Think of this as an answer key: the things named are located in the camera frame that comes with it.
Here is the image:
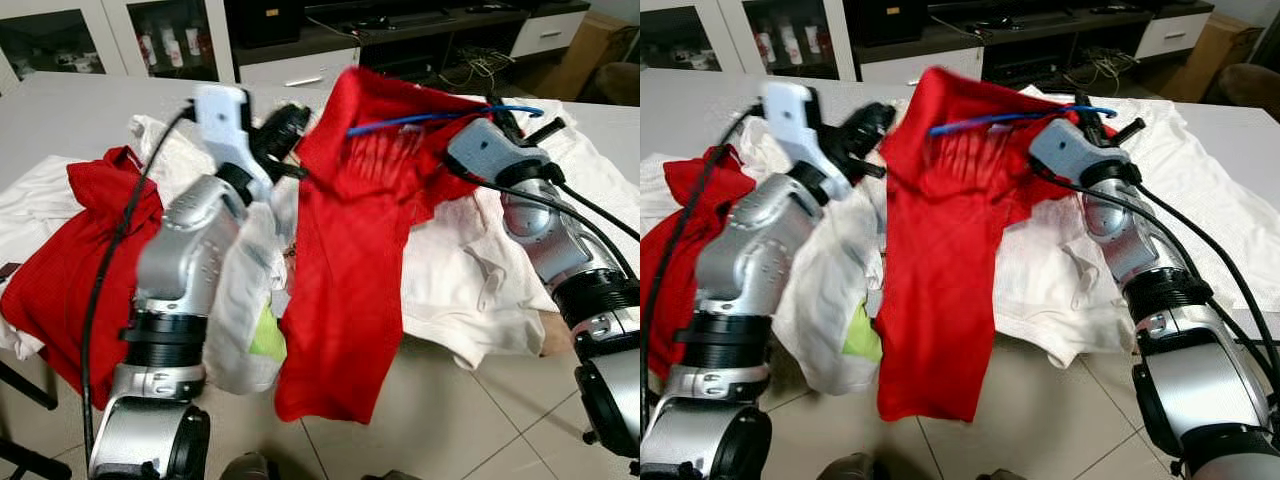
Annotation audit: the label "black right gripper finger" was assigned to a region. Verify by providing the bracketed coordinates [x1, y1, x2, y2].
[485, 93, 523, 141]
[1070, 93, 1108, 141]

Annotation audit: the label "red polo shirt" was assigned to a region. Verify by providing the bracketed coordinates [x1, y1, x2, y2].
[275, 65, 546, 426]
[875, 65, 1126, 423]

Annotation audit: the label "wide white drawer front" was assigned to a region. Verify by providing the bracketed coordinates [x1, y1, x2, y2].
[238, 48, 361, 89]
[858, 48, 986, 89]

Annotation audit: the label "small white drawer front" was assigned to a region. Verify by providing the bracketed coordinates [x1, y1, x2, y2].
[1135, 10, 1216, 58]
[510, 10, 591, 58]

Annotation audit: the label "brown round stool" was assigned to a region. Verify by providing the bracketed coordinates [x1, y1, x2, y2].
[1220, 62, 1280, 111]
[598, 62, 641, 106]

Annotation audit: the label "brown cardboard box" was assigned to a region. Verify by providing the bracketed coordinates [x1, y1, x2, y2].
[1165, 10, 1263, 101]
[545, 10, 641, 101]

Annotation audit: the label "black speaker box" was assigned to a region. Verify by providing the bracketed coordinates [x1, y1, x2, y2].
[235, 0, 301, 48]
[857, 0, 926, 48]

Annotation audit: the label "crumpled red shirt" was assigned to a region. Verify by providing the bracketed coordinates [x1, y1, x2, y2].
[640, 145, 756, 381]
[0, 145, 166, 396]

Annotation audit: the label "white table black legs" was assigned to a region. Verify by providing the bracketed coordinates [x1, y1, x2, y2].
[0, 70, 641, 480]
[640, 70, 1280, 401]

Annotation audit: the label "white shirt green patch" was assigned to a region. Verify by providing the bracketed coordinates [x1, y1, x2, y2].
[745, 115, 886, 396]
[130, 113, 296, 394]

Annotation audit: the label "large white garment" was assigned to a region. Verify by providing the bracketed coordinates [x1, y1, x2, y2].
[400, 95, 641, 371]
[990, 90, 1280, 371]

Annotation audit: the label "white glass door cabinet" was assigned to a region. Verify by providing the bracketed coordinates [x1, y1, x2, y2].
[0, 0, 236, 83]
[640, 0, 858, 83]

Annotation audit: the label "beige pink printed garment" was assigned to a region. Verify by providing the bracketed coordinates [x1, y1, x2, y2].
[540, 310, 579, 358]

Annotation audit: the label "dark left robot foot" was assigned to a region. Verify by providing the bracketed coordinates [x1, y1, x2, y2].
[820, 452, 876, 480]
[220, 452, 273, 480]

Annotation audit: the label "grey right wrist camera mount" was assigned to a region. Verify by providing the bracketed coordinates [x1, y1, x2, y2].
[1030, 118, 1106, 186]
[447, 118, 526, 186]

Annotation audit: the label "tangled white cables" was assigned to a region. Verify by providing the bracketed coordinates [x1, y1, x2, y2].
[1060, 48, 1136, 96]
[438, 48, 516, 96]

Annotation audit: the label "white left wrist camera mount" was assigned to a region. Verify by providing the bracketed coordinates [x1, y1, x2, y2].
[760, 80, 846, 201]
[193, 84, 276, 201]

